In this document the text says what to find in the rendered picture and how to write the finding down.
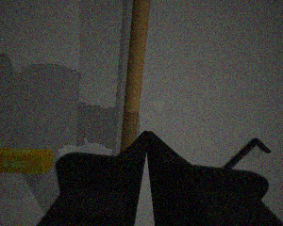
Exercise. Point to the tan wooden pole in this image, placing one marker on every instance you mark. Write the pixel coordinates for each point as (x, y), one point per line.
(133, 86)

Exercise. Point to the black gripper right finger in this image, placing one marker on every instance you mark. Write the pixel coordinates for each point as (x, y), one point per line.
(172, 178)

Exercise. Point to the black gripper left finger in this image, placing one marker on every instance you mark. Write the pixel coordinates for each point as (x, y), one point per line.
(121, 173)

